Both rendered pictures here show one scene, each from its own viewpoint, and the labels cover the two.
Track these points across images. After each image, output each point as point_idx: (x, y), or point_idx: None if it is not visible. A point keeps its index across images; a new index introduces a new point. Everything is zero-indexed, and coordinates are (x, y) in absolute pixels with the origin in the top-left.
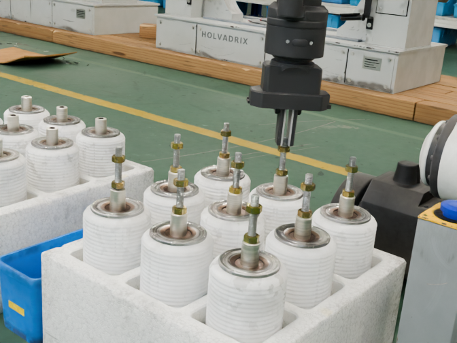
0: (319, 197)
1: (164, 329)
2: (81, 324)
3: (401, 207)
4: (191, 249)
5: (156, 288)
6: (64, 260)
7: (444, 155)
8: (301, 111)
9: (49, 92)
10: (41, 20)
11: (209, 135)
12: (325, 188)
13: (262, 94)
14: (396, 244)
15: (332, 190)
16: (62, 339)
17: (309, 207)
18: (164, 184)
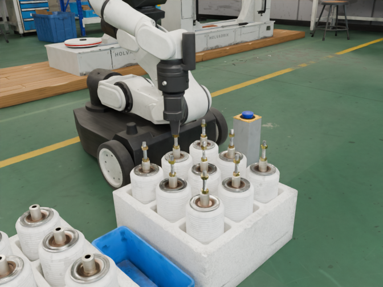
0: (23, 184)
1: (269, 214)
2: (231, 262)
3: (149, 142)
4: (250, 182)
5: (251, 209)
6: (215, 245)
7: (188, 105)
8: None
9: None
10: None
11: None
12: (11, 180)
13: (182, 112)
14: (153, 158)
15: (15, 177)
16: (220, 284)
17: (37, 190)
18: (166, 187)
